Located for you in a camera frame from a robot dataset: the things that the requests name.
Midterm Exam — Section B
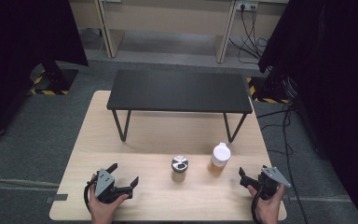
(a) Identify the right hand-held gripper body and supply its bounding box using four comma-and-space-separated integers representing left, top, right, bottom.
256, 166, 292, 201

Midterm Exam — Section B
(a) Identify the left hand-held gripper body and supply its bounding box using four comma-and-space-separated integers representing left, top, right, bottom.
87, 168, 129, 205

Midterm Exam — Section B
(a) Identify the glass jar with white lid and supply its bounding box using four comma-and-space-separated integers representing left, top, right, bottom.
207, 142, 232, 176

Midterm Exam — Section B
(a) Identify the glass jar with silver lid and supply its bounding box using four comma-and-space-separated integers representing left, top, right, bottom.
171, 155, 190, 183

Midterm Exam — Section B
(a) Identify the black shelf rack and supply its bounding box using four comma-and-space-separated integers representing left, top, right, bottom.
105, 68, 254, 144

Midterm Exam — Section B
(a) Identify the person's right hand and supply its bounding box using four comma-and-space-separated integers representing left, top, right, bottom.
247, 183, 286, 224

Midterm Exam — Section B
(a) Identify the person's left hand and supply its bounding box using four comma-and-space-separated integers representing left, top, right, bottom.
88, 174, 131, 224

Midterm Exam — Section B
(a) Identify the grey floor tape patch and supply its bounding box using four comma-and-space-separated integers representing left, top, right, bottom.
46, 193, 69, 204

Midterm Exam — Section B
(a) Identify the black stand base striped tape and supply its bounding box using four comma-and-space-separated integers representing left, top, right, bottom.
27, 60, 79, 96
246, 75, 291, 105

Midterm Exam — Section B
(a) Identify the black curtain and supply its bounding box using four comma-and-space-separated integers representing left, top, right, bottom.
257, 0, 358, 224
0, 0, 90, 142

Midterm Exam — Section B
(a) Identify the beige desk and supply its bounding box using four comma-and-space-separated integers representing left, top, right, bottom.
68, 0, 291, 64

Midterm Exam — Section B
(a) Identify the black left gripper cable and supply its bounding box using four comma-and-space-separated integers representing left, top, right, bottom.
83, 175, 99, 215

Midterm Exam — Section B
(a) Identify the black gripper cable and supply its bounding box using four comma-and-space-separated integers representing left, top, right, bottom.
250, 186, 264, 224
83, 175, 99, 215

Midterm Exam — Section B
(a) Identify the long black floor cable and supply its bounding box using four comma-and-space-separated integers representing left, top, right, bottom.
255, 102, 310, 224

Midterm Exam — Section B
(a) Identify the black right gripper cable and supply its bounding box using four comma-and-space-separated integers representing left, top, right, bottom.
250, 186, 264, 224

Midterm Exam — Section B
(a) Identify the grey floor cable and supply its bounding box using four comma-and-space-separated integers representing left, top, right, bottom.
0, 177, 61, 189

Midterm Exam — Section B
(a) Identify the black power cable with plug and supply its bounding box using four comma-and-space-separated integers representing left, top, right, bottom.
228, 5, 262, 61
236, 5, 269, 65

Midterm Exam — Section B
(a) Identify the white wall power socket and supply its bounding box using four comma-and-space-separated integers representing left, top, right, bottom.
235, 1, 259, 12

